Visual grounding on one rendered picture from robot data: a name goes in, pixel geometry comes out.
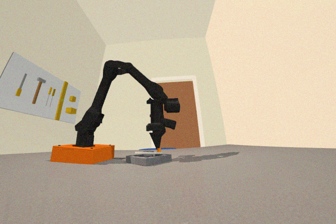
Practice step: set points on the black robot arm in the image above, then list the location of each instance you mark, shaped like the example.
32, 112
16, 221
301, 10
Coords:
93, 116

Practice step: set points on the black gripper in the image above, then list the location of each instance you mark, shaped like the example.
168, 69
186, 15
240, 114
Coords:
156, 127

